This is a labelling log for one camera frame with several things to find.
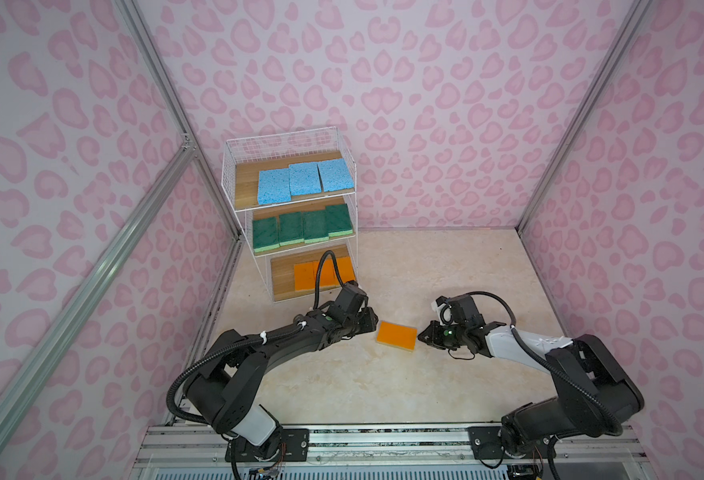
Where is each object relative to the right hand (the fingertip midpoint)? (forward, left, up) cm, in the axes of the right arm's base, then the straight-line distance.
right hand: (420, 334), depth 88 cm
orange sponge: (+25, +24, -2) cm, 35 cm away
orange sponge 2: (+2, +6, -4) cm, 7 cm away
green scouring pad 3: (+20, +37, +23) cm, 48 cm away
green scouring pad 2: (+22, +31, +22) cm, 44 cm away
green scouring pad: (+24, +24, +23) cm, 41 cm away
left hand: (+3, +12, +5) cm, 14 cm away
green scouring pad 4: (+19, +44, +23) cm, 53 cm away
